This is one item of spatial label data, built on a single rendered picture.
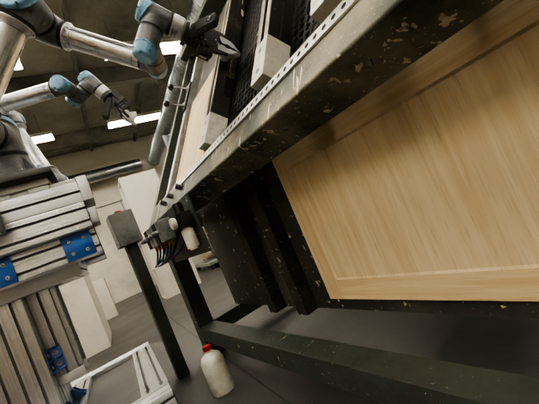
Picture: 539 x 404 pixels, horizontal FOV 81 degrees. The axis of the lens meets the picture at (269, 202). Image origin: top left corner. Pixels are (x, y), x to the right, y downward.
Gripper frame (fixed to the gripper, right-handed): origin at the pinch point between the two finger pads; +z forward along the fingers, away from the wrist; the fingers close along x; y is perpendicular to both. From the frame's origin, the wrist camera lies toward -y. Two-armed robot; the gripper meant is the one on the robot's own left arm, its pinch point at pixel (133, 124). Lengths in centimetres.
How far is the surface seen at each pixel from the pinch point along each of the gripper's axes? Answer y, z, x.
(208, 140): -14, 41, -76
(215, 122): -6, 38, -75
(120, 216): -42, 29, 4
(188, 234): -38, 58, -55
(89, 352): -137, 77, 202
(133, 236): -46, 41, 5
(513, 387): -41, 111, -139
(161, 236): -43, 51, -41
